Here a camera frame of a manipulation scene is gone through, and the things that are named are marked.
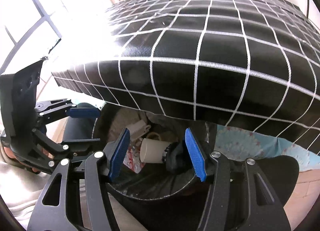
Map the white tissue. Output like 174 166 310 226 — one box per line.
111 109 143 136

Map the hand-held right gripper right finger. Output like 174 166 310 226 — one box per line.
184 128 292 231

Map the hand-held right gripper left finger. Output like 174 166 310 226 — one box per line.
26 128 131 231

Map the blue floral bedsheet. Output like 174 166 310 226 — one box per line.
215 123 315 173

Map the red white snack packet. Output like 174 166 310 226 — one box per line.
122 146 145 174

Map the black bagged trash bin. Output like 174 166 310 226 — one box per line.
61 102 300 231

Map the black white checked cloth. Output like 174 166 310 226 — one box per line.
51 0 320 144

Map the bright window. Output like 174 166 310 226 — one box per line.
0 0 120 71

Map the person's left hand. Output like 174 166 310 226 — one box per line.
0 143 40 174

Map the white paper cup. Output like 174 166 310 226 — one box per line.
139 138 170 164

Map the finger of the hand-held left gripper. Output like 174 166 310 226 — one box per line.
31 128 104 164
35 98 101 124

